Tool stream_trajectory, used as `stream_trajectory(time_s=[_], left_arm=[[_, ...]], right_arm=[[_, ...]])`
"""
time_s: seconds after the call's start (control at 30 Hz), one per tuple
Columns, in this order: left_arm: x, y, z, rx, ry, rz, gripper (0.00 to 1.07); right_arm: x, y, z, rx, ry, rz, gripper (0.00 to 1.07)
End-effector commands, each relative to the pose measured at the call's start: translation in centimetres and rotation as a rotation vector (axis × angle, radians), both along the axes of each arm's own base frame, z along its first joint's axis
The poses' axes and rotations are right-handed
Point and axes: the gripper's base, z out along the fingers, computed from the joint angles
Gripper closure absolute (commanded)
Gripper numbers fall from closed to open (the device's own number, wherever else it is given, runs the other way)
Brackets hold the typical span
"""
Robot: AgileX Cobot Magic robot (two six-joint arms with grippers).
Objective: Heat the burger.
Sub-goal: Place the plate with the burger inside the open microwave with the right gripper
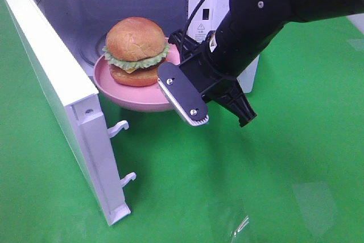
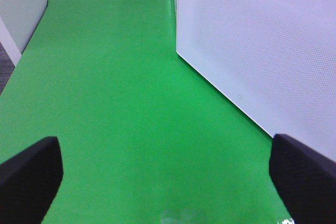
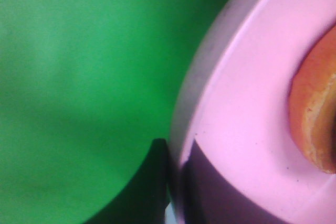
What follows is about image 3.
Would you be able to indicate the burger with lettuce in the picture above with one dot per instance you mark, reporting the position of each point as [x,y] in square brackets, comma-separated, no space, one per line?
[312,105]

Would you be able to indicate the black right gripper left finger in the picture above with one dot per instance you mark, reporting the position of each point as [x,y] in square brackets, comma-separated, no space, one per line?
[144,198]

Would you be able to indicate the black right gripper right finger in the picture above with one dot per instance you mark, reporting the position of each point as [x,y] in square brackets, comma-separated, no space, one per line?
[209,198]

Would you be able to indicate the pink round plate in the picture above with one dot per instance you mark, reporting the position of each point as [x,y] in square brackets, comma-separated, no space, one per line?
[234,104]

